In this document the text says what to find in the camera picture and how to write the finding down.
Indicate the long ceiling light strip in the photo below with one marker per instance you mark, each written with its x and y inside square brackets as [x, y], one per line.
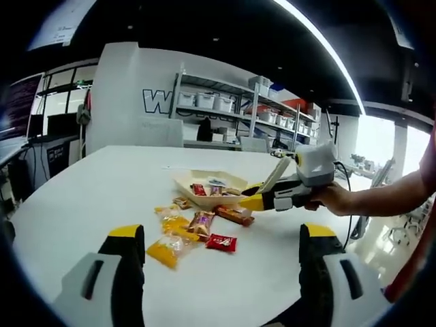
[328, 50]

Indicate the clear packet with grey item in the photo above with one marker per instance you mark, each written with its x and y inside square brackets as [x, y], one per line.
[215, 180]

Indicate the white office chair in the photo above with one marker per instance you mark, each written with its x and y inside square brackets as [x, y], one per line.
[160, 131]
[253, 143]

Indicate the brown purple-print food packet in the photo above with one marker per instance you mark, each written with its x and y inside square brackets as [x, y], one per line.
[201, 222]

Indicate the grey hanging bag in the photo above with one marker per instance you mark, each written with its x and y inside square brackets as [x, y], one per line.
[83, 116]

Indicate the bright red food packet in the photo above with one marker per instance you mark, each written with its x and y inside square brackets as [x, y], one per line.
[221, 242]

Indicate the long red-brown food packet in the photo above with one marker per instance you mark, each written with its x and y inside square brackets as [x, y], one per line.
[235, 215]

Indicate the white box with blue lid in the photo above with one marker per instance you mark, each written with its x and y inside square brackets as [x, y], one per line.
[278, 92]

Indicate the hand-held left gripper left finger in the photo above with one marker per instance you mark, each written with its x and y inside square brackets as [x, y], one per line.
[88, 282]

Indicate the gold brown food packet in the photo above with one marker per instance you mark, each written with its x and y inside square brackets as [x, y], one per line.
[232, 192]

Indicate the dark red food packet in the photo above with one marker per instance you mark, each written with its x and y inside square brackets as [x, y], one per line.
[199, 190]

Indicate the ceiling air conditioner unit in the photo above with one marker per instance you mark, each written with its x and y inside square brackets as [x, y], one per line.
[402, 34]

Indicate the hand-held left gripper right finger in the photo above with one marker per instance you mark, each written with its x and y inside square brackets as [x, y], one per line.
[340, 286]

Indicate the small brown food packet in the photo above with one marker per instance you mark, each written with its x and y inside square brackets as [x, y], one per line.
[182, 203]

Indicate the large yellow food packet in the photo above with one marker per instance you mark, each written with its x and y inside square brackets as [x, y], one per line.
[168, 251]

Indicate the green potted plant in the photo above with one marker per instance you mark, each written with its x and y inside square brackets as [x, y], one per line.
[357, 157]

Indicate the black computer monitor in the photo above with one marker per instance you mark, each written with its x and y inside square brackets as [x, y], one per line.
[62, 124]
[35, 126]

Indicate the black cabinet with label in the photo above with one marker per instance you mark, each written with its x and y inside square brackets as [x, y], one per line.
[58, 157]

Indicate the grey plastic crate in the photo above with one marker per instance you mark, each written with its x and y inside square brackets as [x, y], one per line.
[260, 84]

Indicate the person's right hand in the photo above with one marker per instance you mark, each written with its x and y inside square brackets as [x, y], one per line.
[334, 201]

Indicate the grey metal shelf rack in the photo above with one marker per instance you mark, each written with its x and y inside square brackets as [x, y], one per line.
[298, 119]
[207, 110]

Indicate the white cardboard box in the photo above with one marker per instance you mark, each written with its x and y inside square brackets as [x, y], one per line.
[220, 134]

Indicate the small yellow black device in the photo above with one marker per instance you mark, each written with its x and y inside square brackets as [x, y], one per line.
[280, 153]

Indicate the white lidded storage bin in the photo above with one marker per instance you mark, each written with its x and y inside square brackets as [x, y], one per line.
[205, 99]
[225, 103]
[186, 98]

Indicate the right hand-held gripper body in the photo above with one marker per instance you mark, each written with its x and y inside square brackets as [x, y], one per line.
[318, 165]

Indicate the large hanging projection screen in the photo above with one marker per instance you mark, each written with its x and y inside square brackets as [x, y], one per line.
[56, 22]

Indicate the yellow white food packet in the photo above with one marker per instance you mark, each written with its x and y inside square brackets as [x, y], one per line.
[167, 212]

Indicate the cream hexagonal paper container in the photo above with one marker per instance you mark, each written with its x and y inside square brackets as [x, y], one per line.
[184, 182]

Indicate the purple food packet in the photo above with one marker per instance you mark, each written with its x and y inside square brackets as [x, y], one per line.
[215, 191]

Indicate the person's red shirt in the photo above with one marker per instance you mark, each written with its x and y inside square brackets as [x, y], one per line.
[430, 170]

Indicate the black bag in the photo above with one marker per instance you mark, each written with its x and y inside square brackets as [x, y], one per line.
[203, 131]

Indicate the black tripod stand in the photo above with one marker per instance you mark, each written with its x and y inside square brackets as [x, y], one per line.
[336, 133]

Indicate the small yellow food packet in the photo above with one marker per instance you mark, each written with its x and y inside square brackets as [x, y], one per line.
[175, 225]

